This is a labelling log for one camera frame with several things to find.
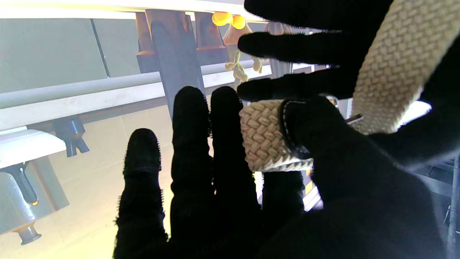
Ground beige woven belt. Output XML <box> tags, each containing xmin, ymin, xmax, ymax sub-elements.
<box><xmin>239</xmin><ymin>0</ymin><xmax>460</xmax><ymax>172</ymax></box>

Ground dark ribbed vase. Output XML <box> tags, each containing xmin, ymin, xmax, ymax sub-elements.
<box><xmin>265</xmin><ymin>21</ymin><xmax>299</xmax><ymax>79</ymax></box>

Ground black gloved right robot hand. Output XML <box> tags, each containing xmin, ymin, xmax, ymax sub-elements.
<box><xmin>113</xmin><ymin>86</ymin><xmax>446</xmax><ymax>259</ymax></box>

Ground grey pot with lid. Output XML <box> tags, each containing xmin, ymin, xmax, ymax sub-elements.
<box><xmin>0</xmin><ymin>155</ymin><xmax>70</xmax><ymax>246</ymax></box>

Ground tall black cylinder container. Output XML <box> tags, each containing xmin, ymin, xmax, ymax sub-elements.
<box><xmin>146</xmin><ymin>9</ymin><xmax>206</xmax><ymax>121</ymax></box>

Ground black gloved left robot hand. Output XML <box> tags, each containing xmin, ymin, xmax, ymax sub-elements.
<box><xmin>236</xmin><ymin>0</ymin><xmax>460</xmax><ymax>165</ymax></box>

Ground white speckled bowl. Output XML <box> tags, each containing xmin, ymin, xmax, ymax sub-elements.
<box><xmin>0</xmin><ymin>129</ymin><xmax>67</xmax><ymax>169</ymax></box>

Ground dark brown wooden stand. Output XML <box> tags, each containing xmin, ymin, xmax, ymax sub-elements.
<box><xmin>135</xmin><ymin>12</ymin><xmax>230</xmax><ymax>74</ymax></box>

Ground orange fruit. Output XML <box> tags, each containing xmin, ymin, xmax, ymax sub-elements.
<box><xmin>231</xmin><ymin>14</ymin><xmax>247</xmax><ymax>30</ymax></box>
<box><xmin>212</xmin><ymin>12</ymin><xmax>233</xmax><ymax>26</ymax></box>

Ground small black stand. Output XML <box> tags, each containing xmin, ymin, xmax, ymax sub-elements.
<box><xmin>53</xmin><ymin>118</ymin><xmax>90</xmax><ymax>158</ymax></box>

